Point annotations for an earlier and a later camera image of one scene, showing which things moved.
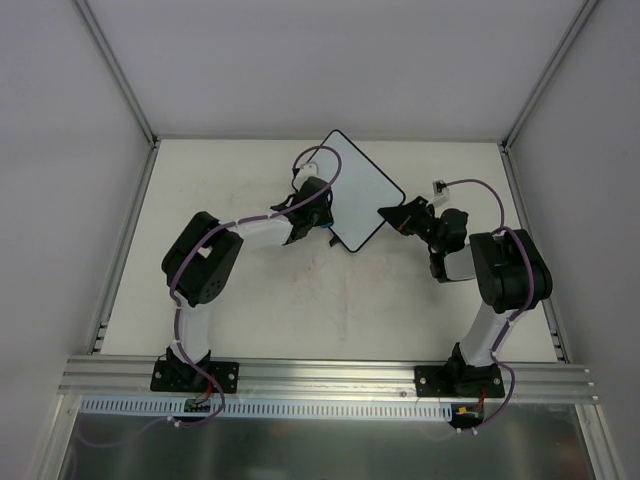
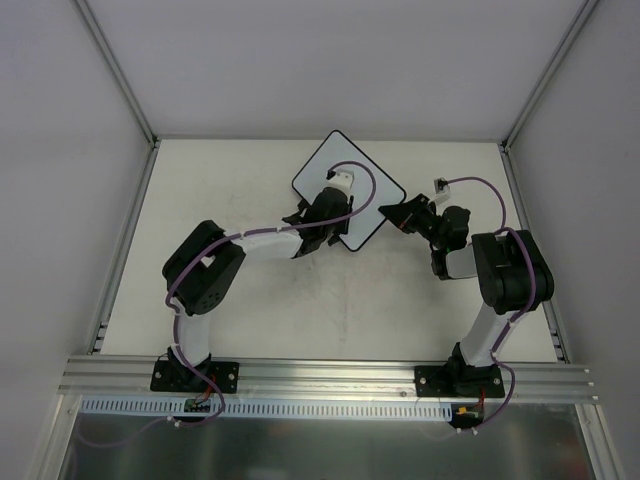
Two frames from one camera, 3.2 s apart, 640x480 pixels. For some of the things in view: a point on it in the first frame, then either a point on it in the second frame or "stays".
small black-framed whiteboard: x=359 y=189 stays
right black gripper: x=413 y=218 stays
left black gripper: x=316 y=216 → x=314 y=232
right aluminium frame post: x=577 y=26 stays
